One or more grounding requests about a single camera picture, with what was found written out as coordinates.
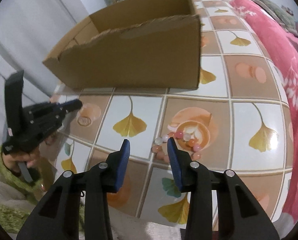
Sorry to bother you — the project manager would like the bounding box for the pink bead bracelet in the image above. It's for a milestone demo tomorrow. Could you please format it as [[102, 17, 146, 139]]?
[[151, 129, 203, 164]]

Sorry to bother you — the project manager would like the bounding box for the person left hand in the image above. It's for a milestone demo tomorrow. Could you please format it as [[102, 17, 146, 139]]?
[[2, 147, 40, 173]]

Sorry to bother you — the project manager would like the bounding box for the green fluffy rug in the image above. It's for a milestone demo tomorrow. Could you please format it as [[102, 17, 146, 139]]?
[[0, 146, 85, 235]]

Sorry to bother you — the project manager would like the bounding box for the white curtain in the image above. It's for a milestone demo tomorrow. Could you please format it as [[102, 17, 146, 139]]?
[[0, 0, 86, 144]]

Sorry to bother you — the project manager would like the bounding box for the patterned tile tablecloth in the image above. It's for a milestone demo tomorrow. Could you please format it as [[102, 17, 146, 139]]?
[[41, 0, 293, 227]]

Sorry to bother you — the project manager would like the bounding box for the brown cardboard box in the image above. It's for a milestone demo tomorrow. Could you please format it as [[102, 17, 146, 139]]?
[[43, 0, 202, 89]]

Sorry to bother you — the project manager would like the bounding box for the pink floral blanket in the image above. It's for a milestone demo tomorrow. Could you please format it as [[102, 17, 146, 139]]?
[[230, 0, 298, 221]]

